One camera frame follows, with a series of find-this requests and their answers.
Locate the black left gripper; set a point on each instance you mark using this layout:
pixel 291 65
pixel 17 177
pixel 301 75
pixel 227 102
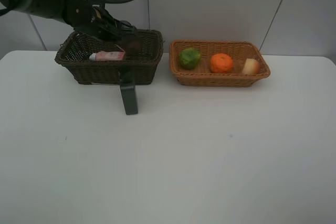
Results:
pixel 97 23

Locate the pink detergent bottle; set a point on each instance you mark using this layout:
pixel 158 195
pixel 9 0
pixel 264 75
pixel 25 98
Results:
pixel 107 56

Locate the green lime fruit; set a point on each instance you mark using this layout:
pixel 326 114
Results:
pixel 189 58

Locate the orange mandarin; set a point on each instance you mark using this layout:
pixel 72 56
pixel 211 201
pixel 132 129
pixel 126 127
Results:
pixel 221 63

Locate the red orange apple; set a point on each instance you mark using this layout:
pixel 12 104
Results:
pixel 251 67

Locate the dark brown wicker basket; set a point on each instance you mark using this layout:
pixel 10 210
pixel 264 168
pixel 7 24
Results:
pixel 75 51

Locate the light brown wicker basket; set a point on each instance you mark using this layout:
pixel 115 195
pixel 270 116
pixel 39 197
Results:
pixel 202 76

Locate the translucent brown plastic cup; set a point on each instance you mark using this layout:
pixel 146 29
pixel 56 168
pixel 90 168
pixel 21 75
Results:
pixel 132 47

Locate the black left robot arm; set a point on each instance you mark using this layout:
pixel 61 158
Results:
pixel 49 9

